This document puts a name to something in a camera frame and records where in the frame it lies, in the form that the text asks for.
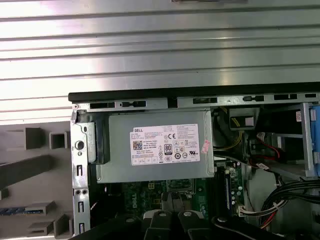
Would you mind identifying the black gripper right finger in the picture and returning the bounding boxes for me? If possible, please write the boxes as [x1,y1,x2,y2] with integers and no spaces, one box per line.
[172,191,285,240]

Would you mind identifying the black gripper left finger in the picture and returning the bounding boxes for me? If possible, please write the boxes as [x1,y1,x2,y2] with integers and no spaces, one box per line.
[74,191,187,240]

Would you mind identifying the metal socket cover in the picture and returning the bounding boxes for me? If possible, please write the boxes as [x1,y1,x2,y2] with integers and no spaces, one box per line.
[164,177,197,196]

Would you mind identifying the green motherboard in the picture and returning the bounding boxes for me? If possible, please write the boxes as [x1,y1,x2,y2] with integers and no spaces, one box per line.
[89,159,247,226]

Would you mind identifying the black RAM slot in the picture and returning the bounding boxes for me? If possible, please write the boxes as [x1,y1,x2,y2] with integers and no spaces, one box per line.
[220,162,227,217]
[215,162,223,217]

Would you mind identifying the white board connector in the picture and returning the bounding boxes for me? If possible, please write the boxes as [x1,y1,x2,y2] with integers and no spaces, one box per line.
[236,204,248,218]

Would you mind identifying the grey power supply unit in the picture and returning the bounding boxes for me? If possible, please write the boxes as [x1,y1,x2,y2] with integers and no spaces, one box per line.
[87,109,216,185]

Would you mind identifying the grey parts rack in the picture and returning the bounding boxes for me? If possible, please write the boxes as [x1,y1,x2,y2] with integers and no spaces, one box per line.
[0,121,75,238]

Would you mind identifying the black PC case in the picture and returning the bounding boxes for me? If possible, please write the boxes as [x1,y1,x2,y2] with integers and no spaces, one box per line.
[67,87,320,240]

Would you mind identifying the grey metal drive cage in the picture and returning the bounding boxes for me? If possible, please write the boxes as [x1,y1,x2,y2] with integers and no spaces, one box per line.
[269,101,320,181]

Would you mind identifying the blue RAM stick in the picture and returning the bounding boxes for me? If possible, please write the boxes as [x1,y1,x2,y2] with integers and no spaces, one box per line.
[0,206,45,216]

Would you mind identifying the blue disk carrier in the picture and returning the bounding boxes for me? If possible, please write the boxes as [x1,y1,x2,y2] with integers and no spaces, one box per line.
[308,102,320,176]

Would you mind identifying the red orange wire bundle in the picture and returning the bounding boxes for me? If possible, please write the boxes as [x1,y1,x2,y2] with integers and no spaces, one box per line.
[258,219,278,232]

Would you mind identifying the yellow power wire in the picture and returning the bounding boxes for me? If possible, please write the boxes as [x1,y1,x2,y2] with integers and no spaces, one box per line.
[231,117,244,151]

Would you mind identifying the black cable bundle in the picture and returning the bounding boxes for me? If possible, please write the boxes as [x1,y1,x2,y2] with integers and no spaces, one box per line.
[258,178,320,227]

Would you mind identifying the black plastic bracket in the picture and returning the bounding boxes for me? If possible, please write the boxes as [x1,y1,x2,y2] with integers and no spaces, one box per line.
[227,107,256,131]

